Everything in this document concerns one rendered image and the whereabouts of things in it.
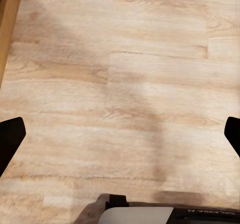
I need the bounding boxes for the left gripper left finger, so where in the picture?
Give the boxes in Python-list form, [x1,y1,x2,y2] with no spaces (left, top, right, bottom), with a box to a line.
[0,117,26,177]

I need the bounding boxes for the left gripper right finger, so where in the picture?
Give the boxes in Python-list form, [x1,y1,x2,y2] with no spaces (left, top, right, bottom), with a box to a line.
[224,117,240,157]

